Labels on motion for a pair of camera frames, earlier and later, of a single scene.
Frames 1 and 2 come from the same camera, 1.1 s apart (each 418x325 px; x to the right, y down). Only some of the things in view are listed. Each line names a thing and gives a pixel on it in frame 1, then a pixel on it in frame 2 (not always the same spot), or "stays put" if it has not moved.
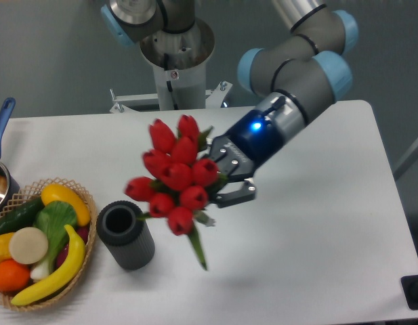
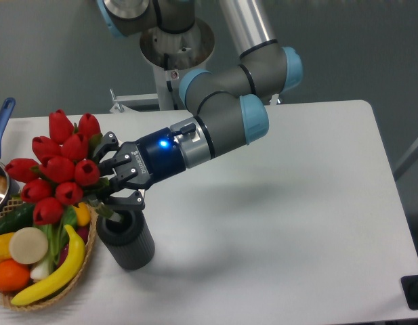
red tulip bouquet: [181, 177] -> [64, 172]
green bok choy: [55, 219] stays put
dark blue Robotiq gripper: [237, 152] -> [154, 156]
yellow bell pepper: [1, 248] stays put
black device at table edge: [414, 290] stays put
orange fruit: [10, 276] stays put
